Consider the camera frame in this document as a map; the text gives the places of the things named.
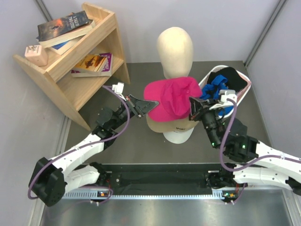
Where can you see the beige mannequin head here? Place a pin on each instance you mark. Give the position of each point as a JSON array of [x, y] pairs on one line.
[[175, 49]]

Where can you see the pink cap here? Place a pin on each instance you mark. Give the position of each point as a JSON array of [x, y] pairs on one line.
[[173, 96]]

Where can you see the orange purple book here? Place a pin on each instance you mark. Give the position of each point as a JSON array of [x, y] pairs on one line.
[[99, 65]]

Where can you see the blue cover book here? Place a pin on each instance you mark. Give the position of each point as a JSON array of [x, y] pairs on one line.
[[63, 47]]

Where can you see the white slotted cable duct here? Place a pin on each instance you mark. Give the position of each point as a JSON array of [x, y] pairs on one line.
[[102, 194]]

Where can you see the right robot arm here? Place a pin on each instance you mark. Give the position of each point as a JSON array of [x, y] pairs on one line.
[[244, 159]]

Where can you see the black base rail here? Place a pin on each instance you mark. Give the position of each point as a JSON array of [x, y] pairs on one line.
[[164, 179]]

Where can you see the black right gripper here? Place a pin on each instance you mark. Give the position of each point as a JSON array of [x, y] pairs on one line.
[[197, 104]]

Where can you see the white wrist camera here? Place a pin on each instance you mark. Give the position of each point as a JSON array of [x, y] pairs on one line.
[[227, 98], [118, 88]]

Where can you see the beige cap with black logo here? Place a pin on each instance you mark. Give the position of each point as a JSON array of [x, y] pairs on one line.
[[180, 125]]

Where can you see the dark cover paperback book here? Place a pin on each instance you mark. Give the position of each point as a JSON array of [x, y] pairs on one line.
[[64, 29]]

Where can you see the pink power adapter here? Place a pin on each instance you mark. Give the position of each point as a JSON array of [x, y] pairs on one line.
[[36, 54]]

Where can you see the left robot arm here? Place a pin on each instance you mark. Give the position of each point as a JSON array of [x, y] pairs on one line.
[[53, 178]]

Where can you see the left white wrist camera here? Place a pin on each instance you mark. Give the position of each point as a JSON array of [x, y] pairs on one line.
[[118, 88]]

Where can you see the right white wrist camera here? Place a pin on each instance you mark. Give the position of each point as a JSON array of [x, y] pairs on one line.
[[227, 98]]

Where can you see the blue cap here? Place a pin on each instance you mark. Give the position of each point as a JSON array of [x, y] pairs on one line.
[[214, 89]]

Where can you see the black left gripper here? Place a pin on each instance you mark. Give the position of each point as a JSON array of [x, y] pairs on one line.
[[142, 106]]

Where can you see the wooden shelf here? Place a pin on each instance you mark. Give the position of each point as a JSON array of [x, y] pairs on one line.
[[71, 94]]

